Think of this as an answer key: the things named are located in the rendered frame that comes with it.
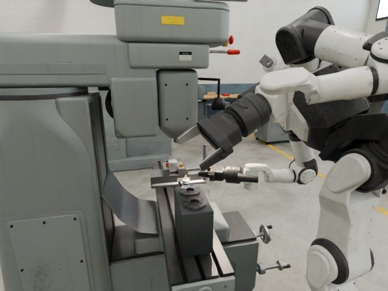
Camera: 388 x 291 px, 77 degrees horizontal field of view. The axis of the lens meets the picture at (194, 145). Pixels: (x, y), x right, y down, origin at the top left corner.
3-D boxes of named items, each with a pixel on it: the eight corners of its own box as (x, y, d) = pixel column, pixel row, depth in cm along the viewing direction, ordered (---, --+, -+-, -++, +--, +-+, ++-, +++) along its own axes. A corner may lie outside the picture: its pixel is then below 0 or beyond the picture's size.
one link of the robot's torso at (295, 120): (383, 139, 90) (323, 82, 111) (425, 68, 63) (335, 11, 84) (308, 172, 92) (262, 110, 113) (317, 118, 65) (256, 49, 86)
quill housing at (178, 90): (191, 130, 134) (191, 68, 125) (200, 140, 115) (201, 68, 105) (156, 131, 130) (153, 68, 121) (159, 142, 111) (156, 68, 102)
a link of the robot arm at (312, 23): (340, 44, 75) (303, 33, 84) (346, 15, 68) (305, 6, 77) (312, 63, 73) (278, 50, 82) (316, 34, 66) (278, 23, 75)
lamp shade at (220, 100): (228, 109, 123) (228, 96, 121) (217, 110, 119) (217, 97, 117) (218, 107, 128) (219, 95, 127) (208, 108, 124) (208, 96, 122)
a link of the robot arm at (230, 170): (213, 159, 129) (235, 161, 126) (212, 176, 132) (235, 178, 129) (209, 168, 117) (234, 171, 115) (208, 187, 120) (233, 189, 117)
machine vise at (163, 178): (201, 174, 168) (201, 159, 164) (206, 183, 154) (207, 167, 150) (149, 178, 161) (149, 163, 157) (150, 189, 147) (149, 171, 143)
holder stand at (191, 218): (200, 220, 116) (200, 182, 110) (213, 253, 95) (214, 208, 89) (175, 223, 113) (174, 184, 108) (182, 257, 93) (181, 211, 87)
